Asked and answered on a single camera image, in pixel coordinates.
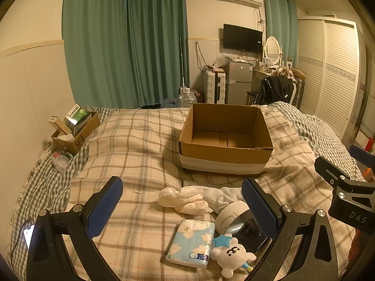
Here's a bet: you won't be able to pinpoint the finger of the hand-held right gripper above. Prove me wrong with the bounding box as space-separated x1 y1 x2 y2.
315 156 350 188
349 144 375 170

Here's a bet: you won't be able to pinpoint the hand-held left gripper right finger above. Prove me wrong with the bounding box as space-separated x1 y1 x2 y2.
242 177 340 281

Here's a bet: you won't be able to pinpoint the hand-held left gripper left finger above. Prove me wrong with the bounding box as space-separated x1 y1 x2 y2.
26 176 124 281

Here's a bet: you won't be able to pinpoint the round white black device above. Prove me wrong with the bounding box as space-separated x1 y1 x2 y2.
215 200 271 254

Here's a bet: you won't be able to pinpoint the white sock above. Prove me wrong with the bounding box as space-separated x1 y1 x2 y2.
202 186 245 213

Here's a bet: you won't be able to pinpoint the white plush toy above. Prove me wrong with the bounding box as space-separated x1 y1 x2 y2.
211 233 257 278

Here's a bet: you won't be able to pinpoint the cream lace cloth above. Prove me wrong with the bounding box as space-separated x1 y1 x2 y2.
157 185 213 214

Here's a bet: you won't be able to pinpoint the blue floral tissue pack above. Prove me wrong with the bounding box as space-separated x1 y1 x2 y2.
165 219 216 268

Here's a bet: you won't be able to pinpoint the person's right hand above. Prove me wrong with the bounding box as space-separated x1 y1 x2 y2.
348 230 362 263

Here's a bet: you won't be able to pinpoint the clear plastic bottle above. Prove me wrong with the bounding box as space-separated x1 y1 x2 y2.
51 152 71 172

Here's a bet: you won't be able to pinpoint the small cardboard box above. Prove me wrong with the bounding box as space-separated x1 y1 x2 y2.
51 111 101 155

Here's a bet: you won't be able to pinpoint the smartphone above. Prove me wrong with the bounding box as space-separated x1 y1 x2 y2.
23 224 36 251

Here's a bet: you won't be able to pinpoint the brown suitcase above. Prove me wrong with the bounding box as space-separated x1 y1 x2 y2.
289 74 305 109

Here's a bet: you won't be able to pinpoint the white louvred wardrobe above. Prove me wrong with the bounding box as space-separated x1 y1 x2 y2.
293 16 364 137

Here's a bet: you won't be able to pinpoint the cream slim box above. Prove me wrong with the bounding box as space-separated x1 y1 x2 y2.
49 116 72 133

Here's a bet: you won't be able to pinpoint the black jacket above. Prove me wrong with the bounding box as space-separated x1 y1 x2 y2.
253 76 295 105

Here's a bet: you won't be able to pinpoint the green medicine box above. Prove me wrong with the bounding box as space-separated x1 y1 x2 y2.
65 104 88 126

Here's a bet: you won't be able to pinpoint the dressing table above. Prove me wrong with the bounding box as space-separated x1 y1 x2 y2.
253 69 276 88

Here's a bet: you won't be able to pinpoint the grey mini fridge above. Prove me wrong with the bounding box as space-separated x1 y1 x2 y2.
225 61 254 105

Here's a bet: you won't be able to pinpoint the white suitcase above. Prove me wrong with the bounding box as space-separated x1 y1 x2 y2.
203 71 227 104

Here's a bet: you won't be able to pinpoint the large water jug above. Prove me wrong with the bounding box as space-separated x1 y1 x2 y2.
178 87 197 107

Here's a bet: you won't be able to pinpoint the white oval mirror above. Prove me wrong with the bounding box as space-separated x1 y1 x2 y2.
264 36 283 65

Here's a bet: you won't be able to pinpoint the narrow light green curtain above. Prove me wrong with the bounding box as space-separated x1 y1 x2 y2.
262 0 298 68

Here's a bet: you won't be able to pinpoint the mop pole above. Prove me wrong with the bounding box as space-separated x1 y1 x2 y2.
179 37 186 88

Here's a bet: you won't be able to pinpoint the wide green curtain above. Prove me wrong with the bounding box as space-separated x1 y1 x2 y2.
61 0 138 110

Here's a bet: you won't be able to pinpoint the dark green curtain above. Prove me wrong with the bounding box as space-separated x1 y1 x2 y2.
126 0 189 109

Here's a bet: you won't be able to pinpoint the black wall television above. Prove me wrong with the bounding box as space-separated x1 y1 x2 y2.
223 23 263 55

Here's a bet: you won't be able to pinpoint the wall cables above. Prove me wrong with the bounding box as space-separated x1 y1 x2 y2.
195 42 206 71

